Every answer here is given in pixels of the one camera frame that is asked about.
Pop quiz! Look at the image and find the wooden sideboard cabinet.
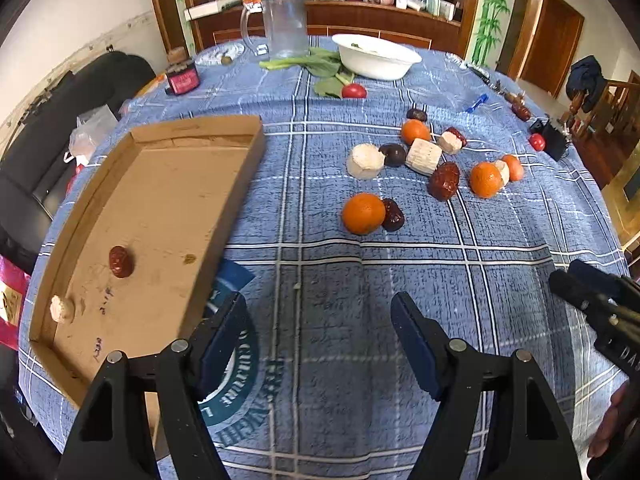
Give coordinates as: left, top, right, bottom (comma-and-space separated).
191, 0, 471, 56

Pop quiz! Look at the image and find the dark red date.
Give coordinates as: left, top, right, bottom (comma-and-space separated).
406, 108, 428, 122
382, 198, 405, 232

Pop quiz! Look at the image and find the white round chunk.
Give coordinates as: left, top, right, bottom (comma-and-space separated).
346, 143, 385, 180

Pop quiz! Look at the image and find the red date beside chunk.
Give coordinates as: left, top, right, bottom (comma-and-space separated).
446, 127, 468, 148

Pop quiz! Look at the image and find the clear plastic bag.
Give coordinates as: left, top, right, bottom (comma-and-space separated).
63, 105, 117, 166

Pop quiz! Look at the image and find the orange tangerine front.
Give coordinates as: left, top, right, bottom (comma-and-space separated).
342, 193, 386, 235

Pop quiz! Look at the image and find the brown cardboard tray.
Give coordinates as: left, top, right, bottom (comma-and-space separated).
27, 115, 265, 448

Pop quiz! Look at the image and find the small white chunk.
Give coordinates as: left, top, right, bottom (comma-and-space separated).
49, 295, 75, 324
494, 159, 511, 186
437, 131, 463, 155

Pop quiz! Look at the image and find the dark red date front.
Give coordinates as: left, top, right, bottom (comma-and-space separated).
382, 198, 405, 232

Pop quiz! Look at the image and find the red cherry tomato near greens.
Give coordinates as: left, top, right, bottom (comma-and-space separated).
341, 82, 368, 99

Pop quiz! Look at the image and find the green leafy vegetable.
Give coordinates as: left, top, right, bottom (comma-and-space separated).
259, 47, 355, 99

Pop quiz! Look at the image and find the white plastic bowl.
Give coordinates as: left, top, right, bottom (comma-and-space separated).
331, 34, 422, 81

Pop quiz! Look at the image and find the person's right hand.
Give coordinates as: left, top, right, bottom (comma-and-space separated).
587, 382, 629, 458

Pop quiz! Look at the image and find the dark red date far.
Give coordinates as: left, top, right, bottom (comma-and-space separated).
406, 108, 428, 122

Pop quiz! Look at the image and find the pink labelled dark jar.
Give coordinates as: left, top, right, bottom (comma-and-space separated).
165, 58, 201, 96

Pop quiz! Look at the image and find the wooden door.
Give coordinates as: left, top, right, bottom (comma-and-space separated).
520, 0, 585, 98

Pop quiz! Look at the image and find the large white block chunk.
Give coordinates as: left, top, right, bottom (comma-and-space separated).
405, 139, 442, 177

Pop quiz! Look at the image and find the red date in tray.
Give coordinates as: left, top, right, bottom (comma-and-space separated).
108, 245, 134, 278

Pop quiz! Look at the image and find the black sofa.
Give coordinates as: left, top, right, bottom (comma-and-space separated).
0, 51, 155, 274

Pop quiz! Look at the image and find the red cherry tomato near cup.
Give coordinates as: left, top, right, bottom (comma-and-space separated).
528, 133, 546, 152

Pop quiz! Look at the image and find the dark plum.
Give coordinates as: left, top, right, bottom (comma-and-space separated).
378, 143, 407, 168

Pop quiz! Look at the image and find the blue marker pen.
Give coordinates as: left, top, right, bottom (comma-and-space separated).
465, 93, 488, 114

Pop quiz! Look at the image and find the blue plaid tablecloth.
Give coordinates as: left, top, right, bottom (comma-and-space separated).
17, 34, 633, 480

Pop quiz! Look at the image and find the red date near table edge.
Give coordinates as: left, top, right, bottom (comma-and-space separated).
511, 102, 532, 122

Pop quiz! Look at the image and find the small white chunk in tray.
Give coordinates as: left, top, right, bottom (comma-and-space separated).
49, 295, 75, 324

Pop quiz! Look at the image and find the wrinkled red date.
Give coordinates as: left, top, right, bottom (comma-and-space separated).
427, 162, 460, 202

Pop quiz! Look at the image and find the small orange tangerine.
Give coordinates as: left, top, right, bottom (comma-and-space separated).
502, 154, 525, 182

